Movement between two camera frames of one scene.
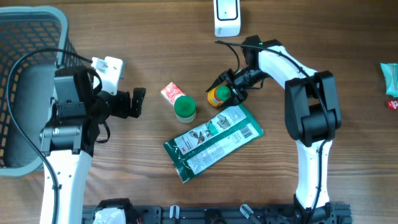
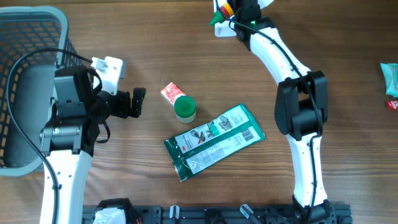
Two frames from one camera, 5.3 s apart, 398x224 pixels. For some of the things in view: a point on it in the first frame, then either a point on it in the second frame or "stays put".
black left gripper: [124, 109] stays put
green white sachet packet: [193, 152] stays put
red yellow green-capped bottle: [217, 96] -> [224, 13]
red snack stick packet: [392, 104] stays put
